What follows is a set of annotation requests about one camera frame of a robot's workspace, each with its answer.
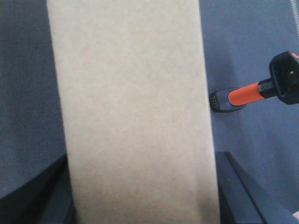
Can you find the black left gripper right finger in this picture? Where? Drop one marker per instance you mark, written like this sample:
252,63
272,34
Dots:
236,203

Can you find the brown cardboard package box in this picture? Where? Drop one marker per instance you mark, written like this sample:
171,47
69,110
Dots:
132,83

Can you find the orange black barcode scanner gun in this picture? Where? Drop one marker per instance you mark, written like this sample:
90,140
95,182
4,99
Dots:
283,84

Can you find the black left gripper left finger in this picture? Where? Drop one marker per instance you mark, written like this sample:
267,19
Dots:
46,199

